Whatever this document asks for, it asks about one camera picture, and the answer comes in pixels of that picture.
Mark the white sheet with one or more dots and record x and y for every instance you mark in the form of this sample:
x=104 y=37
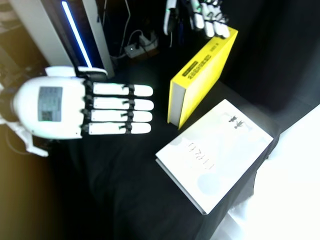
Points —
x=287 y=187

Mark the black table cloth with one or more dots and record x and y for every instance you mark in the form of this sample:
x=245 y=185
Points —
x=112 y=187

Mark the white tower with blue light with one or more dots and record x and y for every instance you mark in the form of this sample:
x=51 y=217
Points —
x=45 y=30

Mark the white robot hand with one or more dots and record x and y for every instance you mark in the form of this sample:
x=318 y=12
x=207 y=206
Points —
x=50 y=107
x=210 y=22

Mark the white power strip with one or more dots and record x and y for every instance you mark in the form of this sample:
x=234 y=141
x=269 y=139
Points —
x=149 y=40

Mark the thick yellow book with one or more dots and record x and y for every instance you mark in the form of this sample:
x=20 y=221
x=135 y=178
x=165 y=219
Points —
x=200 y=75

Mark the white hardcover book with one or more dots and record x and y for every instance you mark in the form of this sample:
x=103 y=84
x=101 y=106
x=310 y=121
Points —
x=217 y=155

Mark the grey power adapter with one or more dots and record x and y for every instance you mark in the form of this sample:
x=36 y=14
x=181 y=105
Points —
x=132 y=50

